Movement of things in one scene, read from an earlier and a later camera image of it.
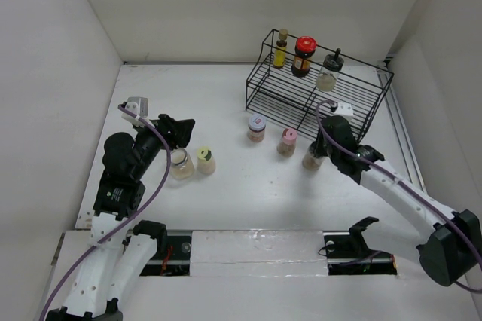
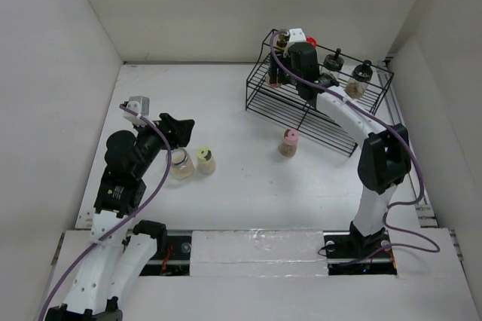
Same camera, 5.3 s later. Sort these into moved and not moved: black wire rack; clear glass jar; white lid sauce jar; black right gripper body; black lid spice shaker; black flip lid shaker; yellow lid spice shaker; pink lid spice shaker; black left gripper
Moved: black flip lid shaker; black right gripper body; white lid sauce jar
Not moved: black wire rack; pink lid spice shaker; black lid spice shaker; black left gripper; yellow lid spice shaker; clear glass jar
